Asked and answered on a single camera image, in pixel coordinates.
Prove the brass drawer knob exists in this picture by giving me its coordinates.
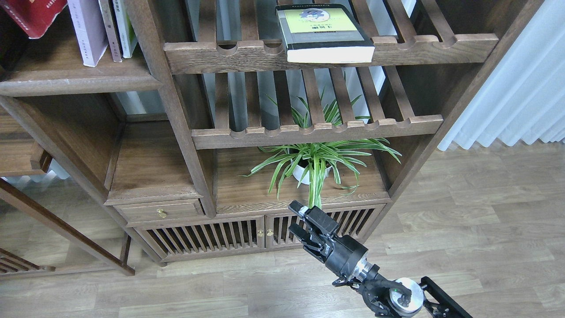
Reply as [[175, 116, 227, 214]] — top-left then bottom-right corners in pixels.
[[157, 209, 167, 219]]

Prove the pale lilac paperback book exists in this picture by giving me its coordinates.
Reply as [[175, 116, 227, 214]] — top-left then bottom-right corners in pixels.
[[67, 0, 109, 67]]

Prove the brown upright book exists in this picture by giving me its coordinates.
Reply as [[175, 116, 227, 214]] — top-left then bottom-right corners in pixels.
[[98, 0, 123, 63]]

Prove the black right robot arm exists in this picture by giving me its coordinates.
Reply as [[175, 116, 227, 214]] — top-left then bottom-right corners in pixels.
[[289, 201, 470, 318]]

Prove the red paperback book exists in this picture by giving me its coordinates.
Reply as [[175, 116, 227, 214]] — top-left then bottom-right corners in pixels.
[[0, 0, 68, 39]]

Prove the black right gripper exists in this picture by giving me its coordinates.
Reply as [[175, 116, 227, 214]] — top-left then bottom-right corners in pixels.
[[288, 201, 369, 280]]

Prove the dark wooden bookshelf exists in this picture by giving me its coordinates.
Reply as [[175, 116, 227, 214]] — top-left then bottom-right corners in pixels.
[[1, 0, 544, 265]]

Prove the white green upright book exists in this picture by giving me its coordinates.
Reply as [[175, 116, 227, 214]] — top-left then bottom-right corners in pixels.
[[112, 0, 139, 58]]

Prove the green spider plant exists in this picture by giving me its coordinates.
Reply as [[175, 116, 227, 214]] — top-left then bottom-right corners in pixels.
[[241, 86, 403, 210]]

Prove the yellow and black thick book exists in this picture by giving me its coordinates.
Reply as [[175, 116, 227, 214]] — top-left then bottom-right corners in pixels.
[[275, 4, 375, 63]]

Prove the white curtain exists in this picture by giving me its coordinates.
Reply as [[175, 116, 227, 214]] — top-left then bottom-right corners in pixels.
[[438, 0, 565, 151]]

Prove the white plant pot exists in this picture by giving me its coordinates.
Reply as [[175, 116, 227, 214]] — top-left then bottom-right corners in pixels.
[[292, 160, 332, 188]]

